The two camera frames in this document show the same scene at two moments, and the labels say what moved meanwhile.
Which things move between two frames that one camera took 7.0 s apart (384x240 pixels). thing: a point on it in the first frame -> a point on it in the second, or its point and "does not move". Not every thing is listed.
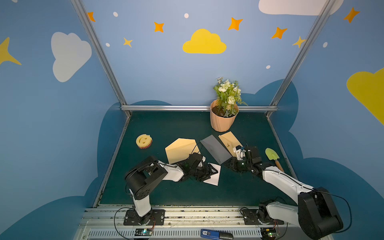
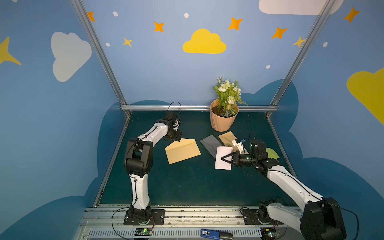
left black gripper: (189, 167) -> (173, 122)
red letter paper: (214, 179) -> (220, 163)
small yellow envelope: (230, 140) does not move
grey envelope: (221, 154) does not move
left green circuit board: (143, 232) does not move
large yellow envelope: (180, 149) does not move
